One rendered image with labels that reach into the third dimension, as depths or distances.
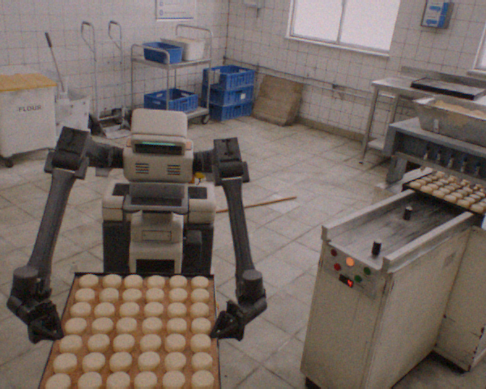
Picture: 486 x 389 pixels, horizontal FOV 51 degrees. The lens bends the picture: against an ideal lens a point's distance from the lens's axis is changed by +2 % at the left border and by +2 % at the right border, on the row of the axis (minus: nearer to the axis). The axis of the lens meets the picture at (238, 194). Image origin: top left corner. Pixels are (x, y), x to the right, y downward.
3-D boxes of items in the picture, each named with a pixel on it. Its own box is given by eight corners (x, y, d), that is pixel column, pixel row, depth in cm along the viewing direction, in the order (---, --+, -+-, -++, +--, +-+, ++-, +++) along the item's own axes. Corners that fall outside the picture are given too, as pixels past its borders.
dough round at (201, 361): (193, 376, 117) (193, 369, 116) (189, 359, 121) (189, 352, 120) (214, 372, 118) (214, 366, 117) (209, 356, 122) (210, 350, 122)
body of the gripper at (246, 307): (238, 343, 134) (255, 330, 139) (242, 314, 129) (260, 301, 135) (220, 331, 138) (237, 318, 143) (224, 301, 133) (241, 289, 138)
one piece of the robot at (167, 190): (124, 220, 213) (124, 174, 203) (189, 223, 216) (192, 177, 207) (120, 240, 198) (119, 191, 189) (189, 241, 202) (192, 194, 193)
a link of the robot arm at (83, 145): (91, 126, 146) (56, 119, 145) (82, 172, 145) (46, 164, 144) (115, 147, 191) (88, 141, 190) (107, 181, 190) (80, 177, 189)
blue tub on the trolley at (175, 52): (159, 56, 578) (159, 41, 571) (185, 62, 558) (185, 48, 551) (139, 57, 556) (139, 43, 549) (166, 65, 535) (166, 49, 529)
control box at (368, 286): (326, 268, 215) (332, 241, 209) (375, 296, 199) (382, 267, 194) (321, 271, 212) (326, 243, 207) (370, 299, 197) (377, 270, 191)
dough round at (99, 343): (104, 356, 119) (104, 350, 118) (83, 352, 120) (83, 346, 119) (112, 341, 124) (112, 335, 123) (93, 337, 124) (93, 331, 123)
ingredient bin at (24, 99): (6, 171, 442) (-6, 83, 410) (-28, 150, 479) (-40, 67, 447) (63, 159, 479) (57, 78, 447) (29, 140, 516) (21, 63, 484)
